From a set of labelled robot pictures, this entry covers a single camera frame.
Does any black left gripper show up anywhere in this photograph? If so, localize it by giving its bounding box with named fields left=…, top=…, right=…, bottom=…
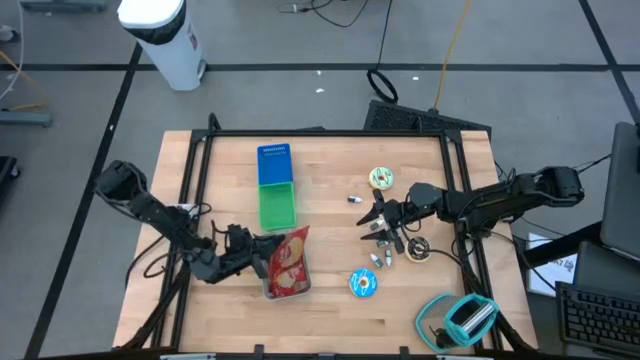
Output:
left=219, top=223, right=287, bottom=281

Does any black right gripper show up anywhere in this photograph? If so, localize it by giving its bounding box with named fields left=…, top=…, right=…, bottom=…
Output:
left=356, top=188, right=414, bottom=255

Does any large red snack packet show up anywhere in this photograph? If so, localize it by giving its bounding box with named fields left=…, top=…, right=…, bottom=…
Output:
left=266, top=225, right=312, bottom=300

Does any white frosted toy donut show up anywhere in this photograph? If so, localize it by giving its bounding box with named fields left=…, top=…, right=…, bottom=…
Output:
left=368, top=166, right=396, bottom=192

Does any chocolate frosted toy donut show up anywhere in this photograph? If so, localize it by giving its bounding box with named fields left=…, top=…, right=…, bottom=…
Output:
left=403, top=235, right=433, bottom=264

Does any blue frosted toy donut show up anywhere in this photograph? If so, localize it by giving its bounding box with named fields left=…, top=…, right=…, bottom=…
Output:
left=348, top=268, right=379, bottom=299

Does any green plastic bin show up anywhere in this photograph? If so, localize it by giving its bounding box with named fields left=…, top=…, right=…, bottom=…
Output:
left=257, top=181, right=298, bottom=233

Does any blue plastic bin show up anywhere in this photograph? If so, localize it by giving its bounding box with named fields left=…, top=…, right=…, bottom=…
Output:
left=257, top=143, right=295, bottom=187

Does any teal oval mesh sieve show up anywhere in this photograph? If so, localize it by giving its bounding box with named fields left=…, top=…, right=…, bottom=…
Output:
left=413, top=293, right=464, bottom=354

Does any black perforated panel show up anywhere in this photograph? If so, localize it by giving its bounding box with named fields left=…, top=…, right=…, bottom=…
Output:
left=363, top=99, right=493, bottom=137

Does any white paper sheet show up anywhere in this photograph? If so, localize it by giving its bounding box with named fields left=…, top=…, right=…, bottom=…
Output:
left=526, top=232, right=579, bottom=297

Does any black slanted bar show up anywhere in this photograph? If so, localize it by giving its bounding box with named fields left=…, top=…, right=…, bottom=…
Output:
left=521, top=221, right=604, bottom=270

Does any white trash bin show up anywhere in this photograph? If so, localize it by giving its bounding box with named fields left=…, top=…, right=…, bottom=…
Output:
left=116, top=0, right=207, bottom=92

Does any dark grey flat device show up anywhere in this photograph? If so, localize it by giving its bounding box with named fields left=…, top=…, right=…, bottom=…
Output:
left=572, top=241, right=640, bottom=301

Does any black keyboard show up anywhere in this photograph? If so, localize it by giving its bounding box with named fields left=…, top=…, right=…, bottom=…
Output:
left=554, top=281, right=640, bottom=357

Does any black chair base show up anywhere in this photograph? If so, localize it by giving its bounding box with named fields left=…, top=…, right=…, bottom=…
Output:
left=0, top=155, right=22, bottom=197

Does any grey blue stand foot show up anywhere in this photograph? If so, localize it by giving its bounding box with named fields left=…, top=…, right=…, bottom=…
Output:
left=0, top=110, right=54, bottom=128

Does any grey flat bar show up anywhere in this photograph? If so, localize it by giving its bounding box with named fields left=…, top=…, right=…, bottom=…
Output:
left=19, top=0, right=108, bottom=13

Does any black metal table frame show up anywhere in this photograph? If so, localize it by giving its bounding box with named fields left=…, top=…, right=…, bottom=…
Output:
left=113, top=113, right=539, bottom=357

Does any black left base cable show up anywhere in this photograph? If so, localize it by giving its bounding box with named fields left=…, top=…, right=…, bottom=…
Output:
left=123, top=233, right=174, bottom=292

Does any teal frame metal roller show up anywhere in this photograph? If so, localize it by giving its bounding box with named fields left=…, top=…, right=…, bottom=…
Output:
left=443, top=293, right=500, bottom=348

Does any black coiled floor cable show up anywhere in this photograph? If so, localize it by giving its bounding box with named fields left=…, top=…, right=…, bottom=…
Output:
left=366, top=0, right=400, bottom=105

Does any long yellow floor cable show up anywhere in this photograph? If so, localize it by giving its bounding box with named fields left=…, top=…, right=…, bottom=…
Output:
left=432, top=0, right=474, bottom=112

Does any thin black floor cable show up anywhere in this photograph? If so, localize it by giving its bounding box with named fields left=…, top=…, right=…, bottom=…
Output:
left=278, top=0, right=370, bottom=29

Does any short yellow floor cable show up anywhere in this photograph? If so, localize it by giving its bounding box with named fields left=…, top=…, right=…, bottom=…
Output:
left=0, top=49, right=47, bottom=112

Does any white floor cable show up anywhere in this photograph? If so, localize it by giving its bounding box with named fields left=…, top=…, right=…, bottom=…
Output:
left=0, top=0, right=26, bottom=101

